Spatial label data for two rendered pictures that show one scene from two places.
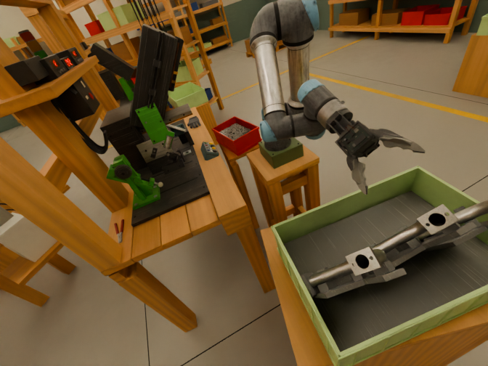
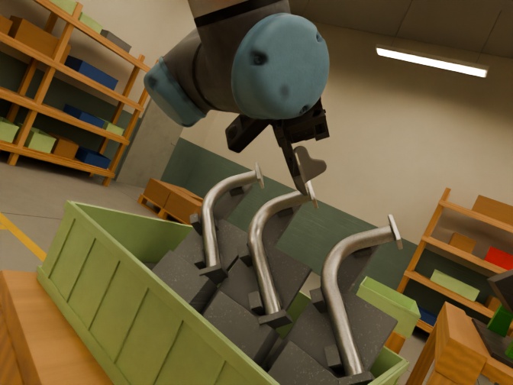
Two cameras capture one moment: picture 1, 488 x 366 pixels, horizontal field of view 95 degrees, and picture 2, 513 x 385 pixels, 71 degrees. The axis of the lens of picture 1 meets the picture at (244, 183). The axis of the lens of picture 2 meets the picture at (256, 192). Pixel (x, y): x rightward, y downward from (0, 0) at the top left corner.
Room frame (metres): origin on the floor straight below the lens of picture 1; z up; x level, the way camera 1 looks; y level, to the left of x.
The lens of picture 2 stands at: (0.88, 0.07, 1.16)
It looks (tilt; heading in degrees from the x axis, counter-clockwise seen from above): 2 degrees down; 221
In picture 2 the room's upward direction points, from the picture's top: 25 degrees clockwise
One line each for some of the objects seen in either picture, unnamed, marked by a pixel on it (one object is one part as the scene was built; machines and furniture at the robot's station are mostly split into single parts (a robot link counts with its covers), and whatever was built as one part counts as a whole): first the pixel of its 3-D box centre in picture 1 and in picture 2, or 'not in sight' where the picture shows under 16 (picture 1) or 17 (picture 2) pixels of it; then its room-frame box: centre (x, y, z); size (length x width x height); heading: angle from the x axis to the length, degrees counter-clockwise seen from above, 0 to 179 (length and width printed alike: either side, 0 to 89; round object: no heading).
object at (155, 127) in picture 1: (153, 122); not in sight; (1.35, 0.39, 1.17); 0.13 x 0.12 x 0.20; 7
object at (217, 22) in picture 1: (183, 25); not in sight; (10.11, 0.23, 1.12); 3.16 x 0.54 x 2.24; 102
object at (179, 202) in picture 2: not in sight; (183, 208); (-2.84, -4.37, 0.22); 1.20 x 0.81 x 0.44; 97
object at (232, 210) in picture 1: (205, 149); not in sight; (1.45, 0.18, 0.82); 1.50 x 0.14 x 0.15; 7
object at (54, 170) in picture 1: (78, 136); not in sight; (1.37, 0.83, 1.23); 1.30 x 0.05 x 0.09; 7
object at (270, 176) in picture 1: (280, 157); not in sight; (1.07, -0.25, 0.83); 0.32 x 0.32 x 0.04; 8
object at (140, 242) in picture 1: (191, 201); not in sight; (1.42, 0.46, 0.44); 1.49 x 0.70 x 0.88; 7
